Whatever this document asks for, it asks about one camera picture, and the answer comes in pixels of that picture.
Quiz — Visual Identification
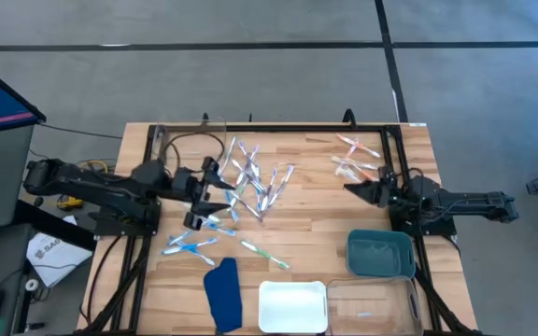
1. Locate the thick black cable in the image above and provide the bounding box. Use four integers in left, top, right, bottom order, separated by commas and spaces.
78, 235, 123, 324

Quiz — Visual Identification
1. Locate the clear plastic bin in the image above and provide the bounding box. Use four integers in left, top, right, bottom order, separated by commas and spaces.
153, 118, 229, 162
326, 276, 424, 336

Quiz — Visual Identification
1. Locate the white plastic bin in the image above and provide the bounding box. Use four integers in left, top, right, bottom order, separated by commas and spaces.
258, 280, 330, 335

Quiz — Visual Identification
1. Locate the yellow cable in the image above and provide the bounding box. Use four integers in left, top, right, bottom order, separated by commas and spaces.
55, 159, 111, 211

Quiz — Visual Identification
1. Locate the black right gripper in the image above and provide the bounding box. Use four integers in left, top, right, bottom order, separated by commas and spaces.
343, 166, 399, 209

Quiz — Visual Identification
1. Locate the green toothbrush in wrapper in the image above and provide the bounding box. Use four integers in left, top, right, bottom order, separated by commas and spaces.
231, 179, 250, 200
239, 239, 290, 270

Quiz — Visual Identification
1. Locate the dark blue cloth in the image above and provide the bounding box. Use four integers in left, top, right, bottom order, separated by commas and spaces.
203, 257, 244, 334

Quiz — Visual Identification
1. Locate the thin black cable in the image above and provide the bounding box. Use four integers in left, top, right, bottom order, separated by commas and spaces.
38, 121, 123, 141

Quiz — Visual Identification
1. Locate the white printed paper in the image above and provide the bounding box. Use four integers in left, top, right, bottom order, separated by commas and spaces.
25, 215, 94, 288

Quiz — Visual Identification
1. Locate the black aluminium table frame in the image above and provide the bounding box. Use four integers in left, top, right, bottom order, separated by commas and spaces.
79, 111, 483, 336

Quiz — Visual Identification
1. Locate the teal plastic bin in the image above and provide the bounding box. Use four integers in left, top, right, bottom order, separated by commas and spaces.
346, 229, 417, 280

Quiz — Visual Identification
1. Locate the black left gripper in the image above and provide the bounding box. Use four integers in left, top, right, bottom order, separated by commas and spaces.
171, 157, 236, 231

